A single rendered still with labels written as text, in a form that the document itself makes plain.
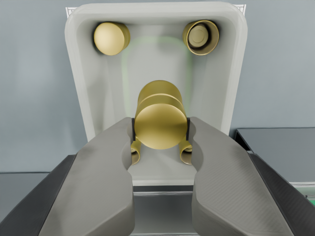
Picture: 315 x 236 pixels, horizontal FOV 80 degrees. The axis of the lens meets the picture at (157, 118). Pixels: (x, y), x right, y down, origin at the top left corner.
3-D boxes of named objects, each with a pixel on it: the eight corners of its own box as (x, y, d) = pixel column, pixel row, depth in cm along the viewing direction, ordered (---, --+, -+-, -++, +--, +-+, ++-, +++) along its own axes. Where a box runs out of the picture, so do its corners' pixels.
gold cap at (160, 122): (137, 79, 15) (129, 101, 11) (182, 79, 15) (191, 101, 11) (138, 120, 16) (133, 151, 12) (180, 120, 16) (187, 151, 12)
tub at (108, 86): (110, 149, 35) (97, 187, 27) (87, 8, 24) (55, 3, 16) (205, 148, 35) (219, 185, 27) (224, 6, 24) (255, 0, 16)
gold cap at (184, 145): (187, 142, 27) (183, 126, 31) (175, 159, 28) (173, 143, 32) (208, 151, 27) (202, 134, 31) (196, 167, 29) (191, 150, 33)
